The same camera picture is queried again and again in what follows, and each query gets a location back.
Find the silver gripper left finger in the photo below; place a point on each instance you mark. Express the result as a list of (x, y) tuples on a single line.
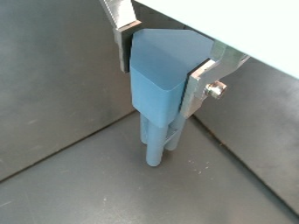
[(121, 17)]

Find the blue three prong object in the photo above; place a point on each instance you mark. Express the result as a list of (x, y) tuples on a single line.
[(163, 56)]

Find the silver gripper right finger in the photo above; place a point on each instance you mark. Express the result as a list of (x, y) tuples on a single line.
[(221, 63)]

